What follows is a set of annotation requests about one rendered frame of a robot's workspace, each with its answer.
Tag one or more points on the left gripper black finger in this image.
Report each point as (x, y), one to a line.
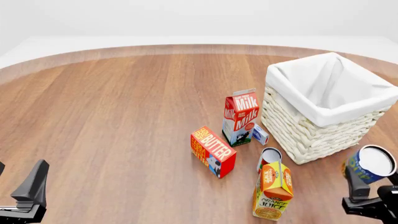
(1, 168)
(35, 184)

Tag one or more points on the red tin can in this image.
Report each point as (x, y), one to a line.
(270, 156)

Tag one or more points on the red butter box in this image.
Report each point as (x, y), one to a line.
(213, 149)

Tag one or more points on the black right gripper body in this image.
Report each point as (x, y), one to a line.
(365, 207)

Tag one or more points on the orange juice carton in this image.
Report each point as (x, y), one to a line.
(273, 193)

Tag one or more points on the red and white milk carton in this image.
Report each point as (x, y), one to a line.
(241, 116)

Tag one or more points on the small blue and white box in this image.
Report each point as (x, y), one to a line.
(260, 135)

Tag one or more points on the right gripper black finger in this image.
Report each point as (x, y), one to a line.
(357, 189)
(388, 196)

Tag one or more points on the blue soup can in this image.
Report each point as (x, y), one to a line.
(374, 163)

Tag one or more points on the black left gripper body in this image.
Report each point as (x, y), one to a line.
(21, 215)

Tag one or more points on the white wicker basket with liner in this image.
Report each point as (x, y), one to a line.
(311, 130)

